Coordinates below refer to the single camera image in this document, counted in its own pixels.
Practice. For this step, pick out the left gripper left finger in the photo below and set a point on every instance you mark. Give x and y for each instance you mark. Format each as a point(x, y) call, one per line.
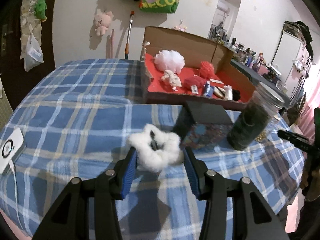
point(68, 217)

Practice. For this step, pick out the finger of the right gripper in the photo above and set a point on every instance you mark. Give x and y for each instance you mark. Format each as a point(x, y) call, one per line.
point(298, 141)

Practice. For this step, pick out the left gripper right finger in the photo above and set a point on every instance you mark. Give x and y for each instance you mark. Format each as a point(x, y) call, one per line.
point(253, 218)

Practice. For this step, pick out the black scrunchie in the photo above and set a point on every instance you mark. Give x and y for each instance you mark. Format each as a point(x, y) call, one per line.
point(236, 95)

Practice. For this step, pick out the white soft cloth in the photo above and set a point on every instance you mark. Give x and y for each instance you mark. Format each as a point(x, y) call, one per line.
point(228, 93)

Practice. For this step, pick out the beige powder puff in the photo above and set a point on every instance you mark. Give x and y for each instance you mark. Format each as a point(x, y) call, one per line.
point(219, 92)

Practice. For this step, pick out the blue tissue pack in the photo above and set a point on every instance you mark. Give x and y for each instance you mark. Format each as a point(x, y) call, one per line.
point(208, 90)

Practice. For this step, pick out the white fluffy scrunchie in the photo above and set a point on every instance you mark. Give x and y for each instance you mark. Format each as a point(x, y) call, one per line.
point(156, 149)

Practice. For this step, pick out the red foam net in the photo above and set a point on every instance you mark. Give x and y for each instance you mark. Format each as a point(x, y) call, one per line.
point(206, 70)

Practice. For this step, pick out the red plush towel toy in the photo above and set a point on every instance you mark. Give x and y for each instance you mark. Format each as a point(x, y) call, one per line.
point(195, 80)

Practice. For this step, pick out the floral cream scrunchie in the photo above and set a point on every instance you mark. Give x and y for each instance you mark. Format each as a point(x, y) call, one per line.
point(170, 78)

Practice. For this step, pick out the white mesh bath pouf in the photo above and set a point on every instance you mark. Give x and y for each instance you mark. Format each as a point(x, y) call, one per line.
point(169, 60)

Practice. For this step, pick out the person right hand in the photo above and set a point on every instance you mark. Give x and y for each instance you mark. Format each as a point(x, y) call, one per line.
point(310, 185)

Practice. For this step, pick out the small jar with gold pins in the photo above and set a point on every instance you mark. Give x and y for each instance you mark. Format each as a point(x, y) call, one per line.
point(272, 124)

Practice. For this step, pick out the large jar with dark contents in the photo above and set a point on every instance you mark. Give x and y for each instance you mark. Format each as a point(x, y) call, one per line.
point(264, 104)

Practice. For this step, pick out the white fridge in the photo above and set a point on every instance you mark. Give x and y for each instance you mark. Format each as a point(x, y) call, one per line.
point(286, 53)

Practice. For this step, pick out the dark cloth side table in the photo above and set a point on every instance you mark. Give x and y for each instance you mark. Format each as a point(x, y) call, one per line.
point(255, 78)

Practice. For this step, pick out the white power bank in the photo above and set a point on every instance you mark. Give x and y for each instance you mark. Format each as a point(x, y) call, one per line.
point(11, 149)

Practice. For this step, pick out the blue plaid tablecloth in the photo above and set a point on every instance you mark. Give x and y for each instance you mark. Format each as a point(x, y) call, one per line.
point(75, 123)

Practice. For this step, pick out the black box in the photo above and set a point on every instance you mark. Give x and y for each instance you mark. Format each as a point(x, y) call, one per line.
point(202, 125)

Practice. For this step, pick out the red lined cardboard box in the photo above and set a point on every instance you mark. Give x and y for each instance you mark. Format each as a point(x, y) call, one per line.
point(195, 50)

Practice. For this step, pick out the dark wooden door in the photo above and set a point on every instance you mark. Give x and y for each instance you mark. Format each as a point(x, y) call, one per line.
point(17, 22)

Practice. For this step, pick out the pink fox plush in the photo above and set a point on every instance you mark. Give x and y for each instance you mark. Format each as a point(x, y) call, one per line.
point(180, 27)

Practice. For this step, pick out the white plastic bag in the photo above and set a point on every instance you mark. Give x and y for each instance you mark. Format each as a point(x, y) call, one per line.
point(33, 53)

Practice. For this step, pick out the green plush on door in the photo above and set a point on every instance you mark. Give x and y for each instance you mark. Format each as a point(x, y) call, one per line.
point(40, 10)

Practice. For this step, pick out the wall mirror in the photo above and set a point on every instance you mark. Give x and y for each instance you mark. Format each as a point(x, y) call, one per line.
point(224, 19)

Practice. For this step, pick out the pink plush on wall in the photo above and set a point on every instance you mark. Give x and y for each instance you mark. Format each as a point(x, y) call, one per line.
point(102, 22)

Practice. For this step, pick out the mop handle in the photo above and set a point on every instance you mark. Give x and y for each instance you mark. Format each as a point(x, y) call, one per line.
point(132, 14)

